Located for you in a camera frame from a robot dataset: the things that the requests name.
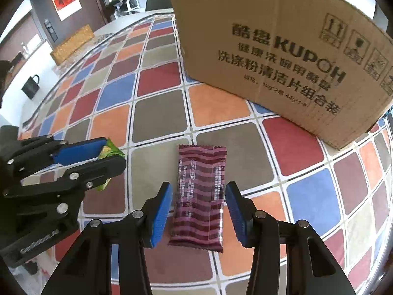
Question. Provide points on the red paper wall decoration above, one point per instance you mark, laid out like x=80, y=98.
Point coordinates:
x=65, y=1

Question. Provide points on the black mug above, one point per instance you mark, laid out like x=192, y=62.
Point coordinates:
x=30, y=87

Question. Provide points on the brown cardboard box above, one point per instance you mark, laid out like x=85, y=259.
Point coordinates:
x=261, y=21

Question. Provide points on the grey chair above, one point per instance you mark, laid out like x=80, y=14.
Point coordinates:
x=158, y=1

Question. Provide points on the colourful checked tablecloth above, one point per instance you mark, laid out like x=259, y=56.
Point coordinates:
x=153, y=119

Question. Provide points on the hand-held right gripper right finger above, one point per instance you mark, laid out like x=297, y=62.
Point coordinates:
x=238, y=219

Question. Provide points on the maroon striped snack bar packet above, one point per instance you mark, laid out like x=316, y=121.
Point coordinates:
x=199, y=190

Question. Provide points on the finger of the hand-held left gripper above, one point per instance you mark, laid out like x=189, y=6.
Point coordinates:
x=101, y=167
x=79, y=152

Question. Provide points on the green yellow snack packet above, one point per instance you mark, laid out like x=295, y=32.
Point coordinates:
x=112, y=152

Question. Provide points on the white small shelf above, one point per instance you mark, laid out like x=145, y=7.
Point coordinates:
x=127, y=4

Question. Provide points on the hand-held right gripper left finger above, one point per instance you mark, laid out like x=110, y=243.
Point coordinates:
x=159, y=216

